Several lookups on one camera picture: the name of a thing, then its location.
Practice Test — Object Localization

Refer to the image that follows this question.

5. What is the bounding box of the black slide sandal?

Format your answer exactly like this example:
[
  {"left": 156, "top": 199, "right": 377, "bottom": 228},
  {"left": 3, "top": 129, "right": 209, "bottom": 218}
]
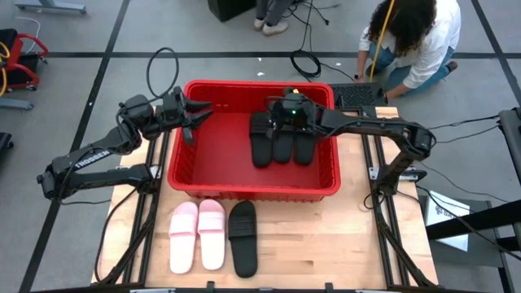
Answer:
[
  {"left": 293, "top": 129, "right": 318, "bottom": 166},
  {"left": 248, "top": 111, "right": 274, "bottom": 169},
  {"left": 271, "top": 129, "right": 296, "bottom": 165},
  {"left": 227, "top": 199, "right": 259, "bottom": 280}
]

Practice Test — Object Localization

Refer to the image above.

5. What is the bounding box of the large red plastic bin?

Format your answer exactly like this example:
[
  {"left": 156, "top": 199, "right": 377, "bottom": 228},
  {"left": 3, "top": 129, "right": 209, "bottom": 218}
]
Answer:
[{"left": 167, "top": 79, "right": 343, "bottom": 203}]

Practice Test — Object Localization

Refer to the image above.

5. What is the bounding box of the grey metal stand foot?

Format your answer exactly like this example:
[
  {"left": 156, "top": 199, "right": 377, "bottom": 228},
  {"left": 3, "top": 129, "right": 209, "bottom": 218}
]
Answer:
[
  {"left": 0, "top": 96, "right": 35, "bottom": 112},
  {"left": 14, "top": 0, "right": 88, "bottom": 15}
]

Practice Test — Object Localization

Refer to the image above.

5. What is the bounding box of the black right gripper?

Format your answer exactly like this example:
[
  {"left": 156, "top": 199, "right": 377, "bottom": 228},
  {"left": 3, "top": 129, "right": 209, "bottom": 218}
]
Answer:
[{"left": 268, "top": 91, "right": 318, "bottom": 133}]

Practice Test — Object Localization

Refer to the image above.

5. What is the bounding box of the white printed paper sheet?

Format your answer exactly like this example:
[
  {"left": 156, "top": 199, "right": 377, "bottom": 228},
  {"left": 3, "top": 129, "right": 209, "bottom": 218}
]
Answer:
[{"left": 424, "top": 190, "right": 471, "bottom": 253}]

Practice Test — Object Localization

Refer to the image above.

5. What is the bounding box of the coiled black floor cable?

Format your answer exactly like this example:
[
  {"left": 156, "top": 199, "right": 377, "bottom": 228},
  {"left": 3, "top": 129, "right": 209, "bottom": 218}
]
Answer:
[{"left": 284, "top": 0, "right": 323, "bottom": 81}]

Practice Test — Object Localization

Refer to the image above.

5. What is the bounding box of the black box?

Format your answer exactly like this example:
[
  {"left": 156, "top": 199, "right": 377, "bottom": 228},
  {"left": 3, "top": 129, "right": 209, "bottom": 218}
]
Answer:
[{"left": 207, "top": 0, "right": 258, "bottom": 23}]

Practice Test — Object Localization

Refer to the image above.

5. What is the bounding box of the pink slide sandal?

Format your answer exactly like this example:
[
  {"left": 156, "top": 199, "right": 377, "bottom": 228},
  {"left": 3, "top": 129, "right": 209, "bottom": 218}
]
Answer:
[
  {"left": 196, "top": 198, "right": 226, "bottom": 272},
  {"left": 168, "top": 201, "right": 199, "bottom": 275}
]

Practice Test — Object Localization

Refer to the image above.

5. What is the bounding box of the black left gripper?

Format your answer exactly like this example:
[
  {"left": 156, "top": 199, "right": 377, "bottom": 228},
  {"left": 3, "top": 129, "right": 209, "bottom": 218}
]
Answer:
[{"left": 154, "top": 85, "right": 215, "bottom": 146}]

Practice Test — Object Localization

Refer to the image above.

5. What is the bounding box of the dark grey side table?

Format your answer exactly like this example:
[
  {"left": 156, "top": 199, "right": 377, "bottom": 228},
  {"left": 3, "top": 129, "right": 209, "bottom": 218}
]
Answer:
[{"left": 418, "top": 194, "right": 508, "bottom": 269}]

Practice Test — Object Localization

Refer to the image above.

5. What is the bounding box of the black table frame rail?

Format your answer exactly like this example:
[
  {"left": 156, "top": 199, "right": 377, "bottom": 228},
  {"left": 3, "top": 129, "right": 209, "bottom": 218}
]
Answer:
[
  {"left": 138, "top": 129, "right": 171, "bottom": 286},
  {"left": 360, "top": 109, "right": 392, "bottom": 286}
]

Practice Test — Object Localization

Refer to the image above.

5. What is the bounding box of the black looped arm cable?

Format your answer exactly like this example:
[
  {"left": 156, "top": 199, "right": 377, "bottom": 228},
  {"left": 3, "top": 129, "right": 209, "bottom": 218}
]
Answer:
[{"left": 146, "top": 46, "right": 181, "bottom": 101}]

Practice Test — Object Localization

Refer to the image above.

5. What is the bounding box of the red black rolling cart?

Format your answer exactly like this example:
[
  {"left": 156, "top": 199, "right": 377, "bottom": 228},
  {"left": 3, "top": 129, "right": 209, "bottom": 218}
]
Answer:
[{"left": 0, "top": 28, "right": 50, "bottom": 93}]

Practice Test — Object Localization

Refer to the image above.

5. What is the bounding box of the yellow hanging cable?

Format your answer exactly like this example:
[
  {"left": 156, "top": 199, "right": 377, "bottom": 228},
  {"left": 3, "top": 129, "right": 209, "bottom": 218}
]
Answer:
[{"left": 368, "top": 0, "right": 396, "bottom": 81}]

